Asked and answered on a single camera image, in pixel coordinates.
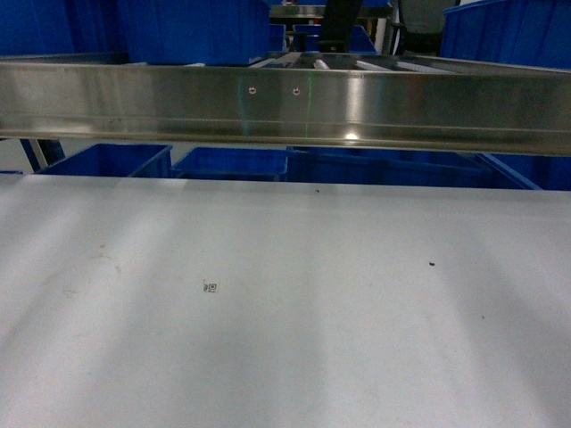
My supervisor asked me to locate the blue bin lower middle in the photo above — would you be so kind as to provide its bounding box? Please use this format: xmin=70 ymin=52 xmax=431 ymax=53
xmin=171 ymin=147 xmax=288 ymax=182

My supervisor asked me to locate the large blue bin upper left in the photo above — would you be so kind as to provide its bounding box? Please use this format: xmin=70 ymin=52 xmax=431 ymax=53
xmin=1 ymin=1 xmax=270 ymax=65

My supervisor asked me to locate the stainless steel shelf rail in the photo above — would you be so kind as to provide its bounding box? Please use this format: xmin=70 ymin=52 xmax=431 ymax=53
xmin=1 ymin=53 xmax=570 ymax=156

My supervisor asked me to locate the blue bin lower right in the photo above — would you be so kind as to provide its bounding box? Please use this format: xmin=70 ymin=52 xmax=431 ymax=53
xmin=286 ymin=146 xmax=540 ymax=190

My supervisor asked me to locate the blue bin lower left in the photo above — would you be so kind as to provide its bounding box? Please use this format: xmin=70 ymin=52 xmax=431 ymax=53
xmin=37 ymin=143 xmax=172 ymax=178

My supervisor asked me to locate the small QR code sticker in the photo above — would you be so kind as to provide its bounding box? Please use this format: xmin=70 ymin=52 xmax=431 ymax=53
xmin=203 ymin=281 xmax=219 ymax=293

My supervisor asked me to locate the blue bin upper right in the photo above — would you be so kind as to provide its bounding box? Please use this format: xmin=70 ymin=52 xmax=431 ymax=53
xmin=440 ymin=1 xmax=570 ymax=70

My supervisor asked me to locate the black office chair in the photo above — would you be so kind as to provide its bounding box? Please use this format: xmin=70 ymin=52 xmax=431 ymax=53
xmin=290 ymin=0 xmax=362 ymax=54

